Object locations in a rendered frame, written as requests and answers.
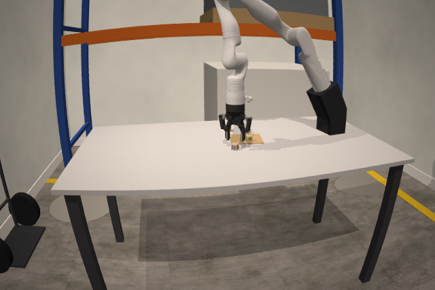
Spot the tan square mat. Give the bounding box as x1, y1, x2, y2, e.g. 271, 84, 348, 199
230, 134, 264, 144

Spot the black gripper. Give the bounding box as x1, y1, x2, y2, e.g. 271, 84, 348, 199
219, 104, 252, 142

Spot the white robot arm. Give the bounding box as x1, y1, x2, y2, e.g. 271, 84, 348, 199
214, 0, 331, 105

